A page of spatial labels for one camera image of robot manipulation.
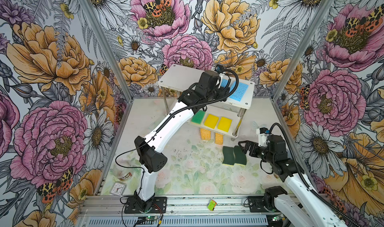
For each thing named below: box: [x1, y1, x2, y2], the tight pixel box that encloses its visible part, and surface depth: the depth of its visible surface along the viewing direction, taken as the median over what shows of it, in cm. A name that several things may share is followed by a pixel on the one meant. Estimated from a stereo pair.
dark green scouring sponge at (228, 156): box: [222, 146, 235, 167], surface depth 91 cm
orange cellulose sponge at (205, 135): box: [200, 128, 211, 141], surface depth 100 cm
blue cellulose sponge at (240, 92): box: [229, 81, 250, 102], surface depth 76 cm
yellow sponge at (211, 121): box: [204, 114, 219, 129], surface depth 101 cm
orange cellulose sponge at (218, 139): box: [214, 132, 224, 145], surface depth 98 cm
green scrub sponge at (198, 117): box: [191, 110, 206, 125], surface depth 101 cm
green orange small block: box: [207, 199, 218, 211], surface depth 74 cm
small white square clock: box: [109, 182, 127, 197], surface depth 79 cm
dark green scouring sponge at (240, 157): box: [233, 145, 247, 166], surface depth 90 cm
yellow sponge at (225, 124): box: [218, 117, 233, 133], surface depth 99 cm
